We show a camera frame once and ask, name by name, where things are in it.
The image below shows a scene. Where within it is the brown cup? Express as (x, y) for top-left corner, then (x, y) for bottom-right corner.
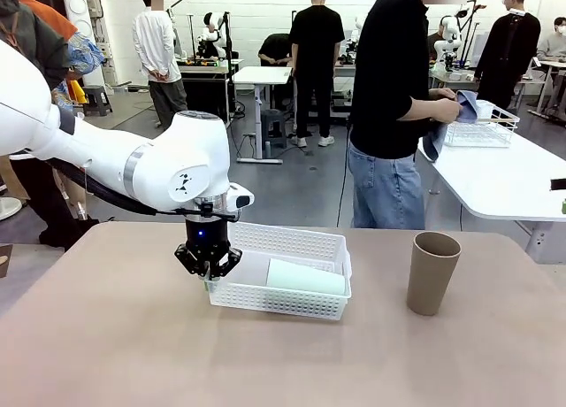
(406, 231), (463, 317)

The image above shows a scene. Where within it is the white standing desk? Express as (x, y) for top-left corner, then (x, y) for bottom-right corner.
(232, 65), (295, 165)

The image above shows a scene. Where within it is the person's right hand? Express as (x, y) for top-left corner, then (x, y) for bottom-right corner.
(432, 97), (463, 125)

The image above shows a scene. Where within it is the person's right forearm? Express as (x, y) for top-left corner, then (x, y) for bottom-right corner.
(397, 97), (437, 121)

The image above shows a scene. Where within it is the bent person in black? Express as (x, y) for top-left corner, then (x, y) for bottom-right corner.
(258, 33), (294, 67)

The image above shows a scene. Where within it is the white wire dish rack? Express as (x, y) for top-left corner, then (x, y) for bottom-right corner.
(443, 100), (521, 150)

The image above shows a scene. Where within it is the figure in dark puffer jacket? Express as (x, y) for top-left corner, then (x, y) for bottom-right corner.
(0, 0), (101, 251)

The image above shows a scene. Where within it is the pale green cup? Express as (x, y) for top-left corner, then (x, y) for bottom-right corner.
(264, 257), (347, 298)

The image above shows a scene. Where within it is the person in black t-shirt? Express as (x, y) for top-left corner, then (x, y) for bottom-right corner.
(289, 0), (346, 150)

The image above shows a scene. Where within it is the blue cloth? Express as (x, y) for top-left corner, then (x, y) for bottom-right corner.
(422, 90), (479, 163)

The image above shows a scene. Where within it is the metal shelf rack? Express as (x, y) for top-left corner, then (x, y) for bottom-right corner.
(90, 0), (117, 88)

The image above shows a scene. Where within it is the person in white shirt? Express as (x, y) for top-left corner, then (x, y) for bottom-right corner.
(132, 0), (189, 129)

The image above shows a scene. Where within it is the grey round stool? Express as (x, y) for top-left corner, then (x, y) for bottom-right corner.
(259, 109), (288, 150)

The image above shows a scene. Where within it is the white desk with grey legs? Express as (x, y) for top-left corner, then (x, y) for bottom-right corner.
(515, 58), (566, 125)

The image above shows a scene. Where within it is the white perforated plastic basket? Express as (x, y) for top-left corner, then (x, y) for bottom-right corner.
(207, 222), (354, 323)

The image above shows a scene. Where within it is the white round fan base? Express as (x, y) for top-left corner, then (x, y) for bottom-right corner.
(0, 196), (23, 222)

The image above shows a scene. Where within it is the person in black polo shirt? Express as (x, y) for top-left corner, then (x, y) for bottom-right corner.
(348, 0), (463, 230)

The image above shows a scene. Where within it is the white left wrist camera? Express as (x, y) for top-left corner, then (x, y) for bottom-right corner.
(227, 182), (256, 213)

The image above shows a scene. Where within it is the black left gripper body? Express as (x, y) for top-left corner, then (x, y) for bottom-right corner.
(184, 220), (231, 263)

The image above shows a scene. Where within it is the black sleeved left arm cable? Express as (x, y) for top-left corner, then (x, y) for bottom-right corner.
(43, 157), (187, 218)

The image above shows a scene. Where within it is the black hanging cable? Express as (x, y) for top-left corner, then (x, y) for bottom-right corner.
(335, 127), (355, 228)

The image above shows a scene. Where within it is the person with face mask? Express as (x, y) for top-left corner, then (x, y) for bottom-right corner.
(537, 16), (566, 62)

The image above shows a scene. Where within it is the mannequin in orange blue clothes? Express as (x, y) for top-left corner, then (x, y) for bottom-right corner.
(12, 0), (110, 222)

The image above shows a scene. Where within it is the grey step stool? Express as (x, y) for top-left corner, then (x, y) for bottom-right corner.
(82, 85), (114, 118)

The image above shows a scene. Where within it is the person in black jacket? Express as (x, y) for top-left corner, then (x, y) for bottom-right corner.
(473, 0), (541, 111)

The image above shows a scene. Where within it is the black workbench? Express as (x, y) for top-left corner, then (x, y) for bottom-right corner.
(176, 57), (245, 125)

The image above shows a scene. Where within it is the large white table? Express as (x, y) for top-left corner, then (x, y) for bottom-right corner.
(417, 114), (566, 265)

